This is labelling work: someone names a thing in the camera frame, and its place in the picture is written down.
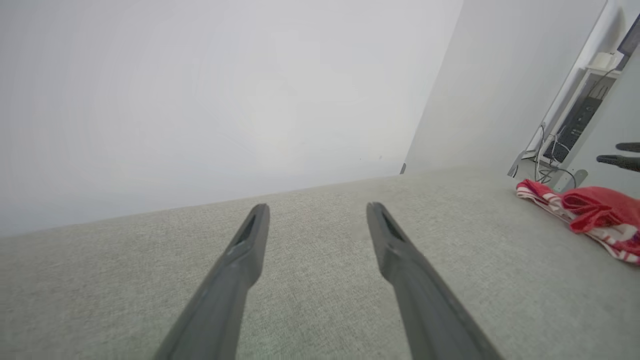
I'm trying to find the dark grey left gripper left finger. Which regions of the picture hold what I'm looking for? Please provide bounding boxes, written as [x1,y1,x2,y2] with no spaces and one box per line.
[154,202,271,360]

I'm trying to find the grey metal bracket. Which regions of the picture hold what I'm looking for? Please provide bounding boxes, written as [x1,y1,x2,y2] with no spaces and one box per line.
[507,150,527,179]
[552,169,589,193]

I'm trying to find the red and white garment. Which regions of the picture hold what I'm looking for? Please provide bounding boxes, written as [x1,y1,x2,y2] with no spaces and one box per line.
[515,179,640,266]

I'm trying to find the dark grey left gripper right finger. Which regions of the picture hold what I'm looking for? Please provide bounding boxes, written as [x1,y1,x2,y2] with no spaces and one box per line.
[366,201,503,360]

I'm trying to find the tangled thin cables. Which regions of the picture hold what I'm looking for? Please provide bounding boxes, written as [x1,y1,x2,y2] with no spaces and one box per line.
[532,122,578,188]

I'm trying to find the dark flat panel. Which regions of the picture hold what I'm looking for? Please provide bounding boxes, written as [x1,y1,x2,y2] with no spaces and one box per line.
[616,12,640,57]

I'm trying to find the black electronic device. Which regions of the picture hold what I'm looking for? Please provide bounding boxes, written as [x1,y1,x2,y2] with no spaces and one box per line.
[543,85,611,163]

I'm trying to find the small white box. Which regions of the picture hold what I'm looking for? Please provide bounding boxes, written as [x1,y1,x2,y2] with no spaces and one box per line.
[592,51,618,71]

